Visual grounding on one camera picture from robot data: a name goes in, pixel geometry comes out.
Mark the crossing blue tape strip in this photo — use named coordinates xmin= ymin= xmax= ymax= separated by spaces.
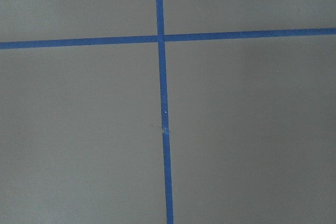
xmin=1 ymin=28 xmax=335 ymax=49

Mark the long blue tape strip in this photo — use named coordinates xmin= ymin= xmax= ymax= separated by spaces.
xmin=155 ymin=0 xmax=174 ymax=223

